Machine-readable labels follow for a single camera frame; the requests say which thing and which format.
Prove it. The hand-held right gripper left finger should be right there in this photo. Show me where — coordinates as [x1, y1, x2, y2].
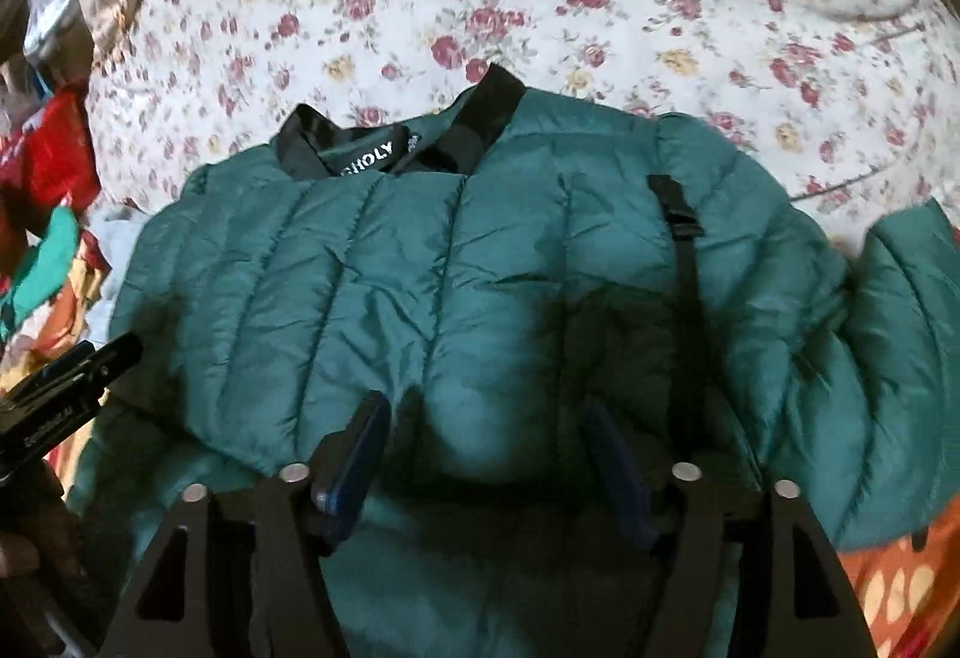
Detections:
[97, 390, 392, 658]

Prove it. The person's left hand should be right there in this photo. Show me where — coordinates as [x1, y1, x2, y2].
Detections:
[0, 470, 91, 651]

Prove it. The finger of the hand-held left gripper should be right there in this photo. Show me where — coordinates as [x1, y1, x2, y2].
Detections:
[43, 341, 100, 368]
[0, 335, 143, 415]

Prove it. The green cloth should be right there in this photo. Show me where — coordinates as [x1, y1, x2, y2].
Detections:
[0, 204, 82, 340]

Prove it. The clear plastic bag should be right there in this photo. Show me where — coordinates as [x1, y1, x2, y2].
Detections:
[22, 0, 87, 77]

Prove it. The light blue fleece blanket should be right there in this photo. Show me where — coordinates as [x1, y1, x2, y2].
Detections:
[94, 204, 177, 303]

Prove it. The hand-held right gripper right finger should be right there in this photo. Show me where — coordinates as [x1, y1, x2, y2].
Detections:
[581, 399, 878, 658]

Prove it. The red cloth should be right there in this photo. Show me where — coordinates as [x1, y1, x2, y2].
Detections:
[0, 83, 102, 231]

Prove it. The green puffer jacket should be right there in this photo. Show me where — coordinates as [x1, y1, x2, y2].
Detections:
[64, 65, 960, 658]

